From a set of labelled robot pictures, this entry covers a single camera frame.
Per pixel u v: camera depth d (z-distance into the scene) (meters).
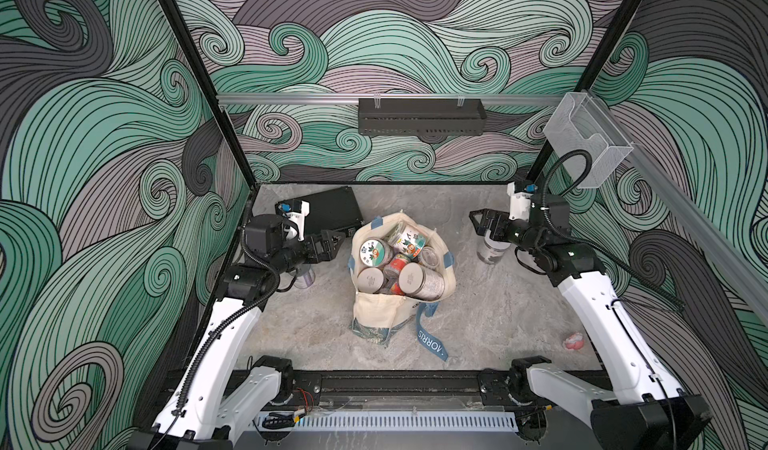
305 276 0.87
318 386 0.74
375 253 0.81
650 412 0.35
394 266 0.82
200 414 0.37
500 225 0.64
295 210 0.63
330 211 1.07
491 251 0.92
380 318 0.73
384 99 0.95
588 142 0.83
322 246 0.62
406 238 0.81
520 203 0.64
